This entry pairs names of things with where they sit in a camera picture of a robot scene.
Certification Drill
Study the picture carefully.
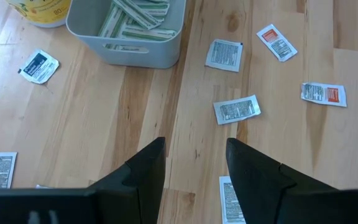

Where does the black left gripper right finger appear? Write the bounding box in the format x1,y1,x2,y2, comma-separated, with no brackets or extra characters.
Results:
226,138,338,224

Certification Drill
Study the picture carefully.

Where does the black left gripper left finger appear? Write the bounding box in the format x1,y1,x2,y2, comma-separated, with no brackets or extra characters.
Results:
88,137,167,224

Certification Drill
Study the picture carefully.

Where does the white packet grey print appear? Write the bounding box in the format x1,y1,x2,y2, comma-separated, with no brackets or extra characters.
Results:
0,151,18,189
213,95,262,126
218,175,247,224
205,39,244,73

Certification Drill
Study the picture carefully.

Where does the white packet orange label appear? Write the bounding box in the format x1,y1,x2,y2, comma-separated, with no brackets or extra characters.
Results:
301,82,347,108

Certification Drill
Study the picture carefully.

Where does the light grey plastic bin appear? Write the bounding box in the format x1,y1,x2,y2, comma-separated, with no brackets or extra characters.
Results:
66,0,187,69

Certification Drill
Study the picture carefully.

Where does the green striped bandage wrapper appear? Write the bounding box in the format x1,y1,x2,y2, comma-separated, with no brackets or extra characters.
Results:
112,0,162,30
132,1,170,19
104,44,150,53
118,24,177,42
97,2,127,39

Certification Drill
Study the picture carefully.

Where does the white packet dark blue label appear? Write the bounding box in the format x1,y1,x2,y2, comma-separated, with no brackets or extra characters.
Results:
19,49,60,85

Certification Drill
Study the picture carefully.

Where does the yellow white Lysol wipes canister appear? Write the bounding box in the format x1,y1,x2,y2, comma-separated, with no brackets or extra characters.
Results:
6,0,73,29

